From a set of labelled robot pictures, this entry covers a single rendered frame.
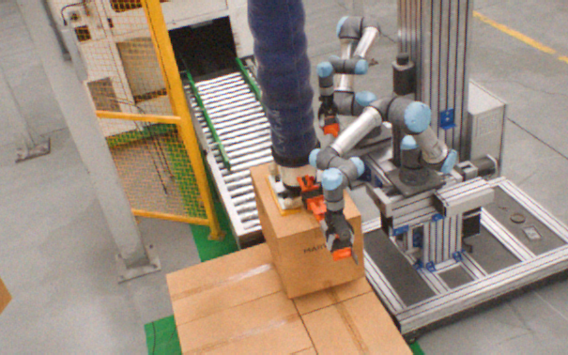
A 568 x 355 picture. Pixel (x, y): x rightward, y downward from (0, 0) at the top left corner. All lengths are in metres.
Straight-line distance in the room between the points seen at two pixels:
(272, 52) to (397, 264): 1.77
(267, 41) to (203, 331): 1.48
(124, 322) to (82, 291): 0.49
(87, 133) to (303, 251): 1.63
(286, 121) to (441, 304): 1.48
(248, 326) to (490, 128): 1.59
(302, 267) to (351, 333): 0.40
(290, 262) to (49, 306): 2.11
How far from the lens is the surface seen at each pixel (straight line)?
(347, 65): 3.00
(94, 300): 4.30
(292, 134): 2.61
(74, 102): 3.67
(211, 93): 5.15
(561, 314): 3.85
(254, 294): 3.18
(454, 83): 3.04
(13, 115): 6.08
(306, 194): 2.64
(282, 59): 2.43
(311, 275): 2.87
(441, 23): 2.84
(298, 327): 2.99
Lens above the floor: 2.83
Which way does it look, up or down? 36 degrees down
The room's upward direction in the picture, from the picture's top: 10 degrees counter-clockwise
